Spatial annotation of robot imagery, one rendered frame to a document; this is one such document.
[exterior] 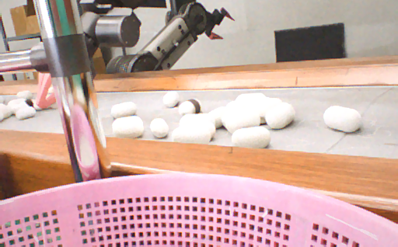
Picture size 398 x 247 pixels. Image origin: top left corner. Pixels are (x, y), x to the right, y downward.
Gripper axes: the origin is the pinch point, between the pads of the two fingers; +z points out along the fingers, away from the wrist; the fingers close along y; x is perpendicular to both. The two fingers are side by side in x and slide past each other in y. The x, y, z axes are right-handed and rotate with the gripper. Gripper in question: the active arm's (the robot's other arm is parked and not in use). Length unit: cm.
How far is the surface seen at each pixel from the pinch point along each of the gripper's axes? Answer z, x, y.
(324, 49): -147, 141, -11
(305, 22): -161, 129, -23
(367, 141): 5, -2, 53
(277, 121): 3.8, -2.4, 44.6
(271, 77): -12.9, 10.7, 34.9
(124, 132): 8.0, -5.7, 29.9
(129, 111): 1.6, -0.3, 22.2
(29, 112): 3.0, -1.6, 1.4
